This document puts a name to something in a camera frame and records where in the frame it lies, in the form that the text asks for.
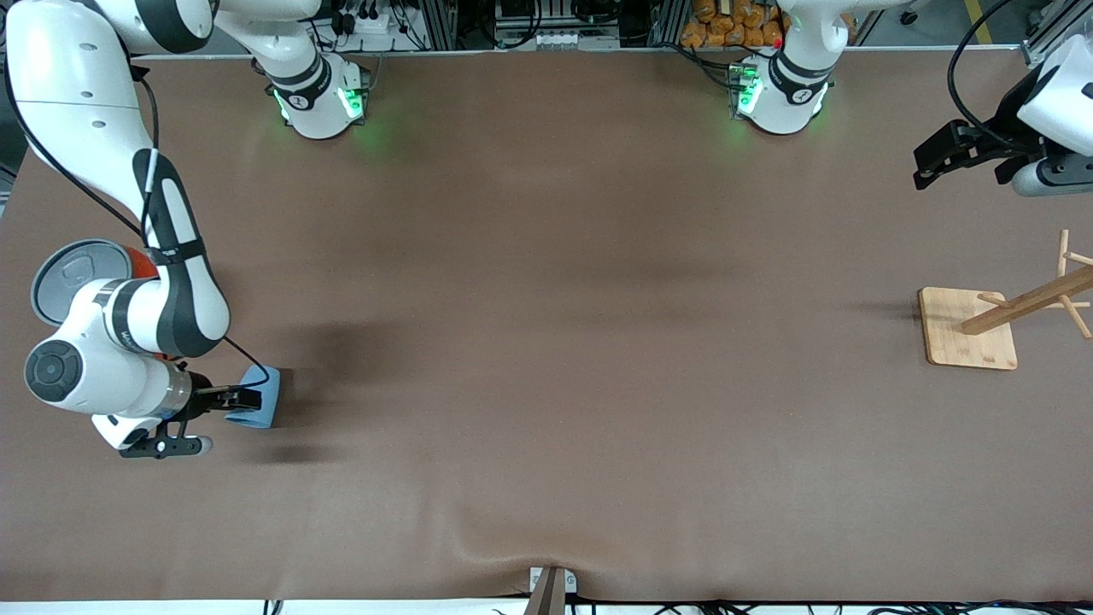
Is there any light blue plastic cup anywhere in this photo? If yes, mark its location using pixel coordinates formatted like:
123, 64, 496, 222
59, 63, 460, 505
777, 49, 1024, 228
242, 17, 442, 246
224, 366, 283, 430

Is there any wooden cup rack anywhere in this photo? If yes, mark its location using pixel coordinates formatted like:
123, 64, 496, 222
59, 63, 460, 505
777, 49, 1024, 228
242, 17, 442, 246
918, 229, 1093, 372

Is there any orange can with grey lid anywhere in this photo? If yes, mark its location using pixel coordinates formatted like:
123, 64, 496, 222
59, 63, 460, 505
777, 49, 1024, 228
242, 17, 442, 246
31, 239, 161, 330

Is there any orange snack bag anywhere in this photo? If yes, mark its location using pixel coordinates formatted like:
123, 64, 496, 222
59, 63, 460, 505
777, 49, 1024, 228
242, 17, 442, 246
681, 0, 788, 49

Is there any white power strip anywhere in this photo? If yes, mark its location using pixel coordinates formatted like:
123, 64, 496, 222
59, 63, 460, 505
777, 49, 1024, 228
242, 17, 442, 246
331, 0, 428, 54

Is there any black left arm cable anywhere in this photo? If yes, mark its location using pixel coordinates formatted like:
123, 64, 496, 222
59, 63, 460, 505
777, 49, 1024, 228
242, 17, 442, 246
948, 0, 1026, 138

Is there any aluminium frame post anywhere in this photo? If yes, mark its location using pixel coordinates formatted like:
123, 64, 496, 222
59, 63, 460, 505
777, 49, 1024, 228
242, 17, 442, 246
1020, 0, 1093, 69

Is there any camera stand with white bracket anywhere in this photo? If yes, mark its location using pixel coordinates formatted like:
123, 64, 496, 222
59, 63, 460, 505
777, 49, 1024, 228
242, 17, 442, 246
528, 565, 578, 615

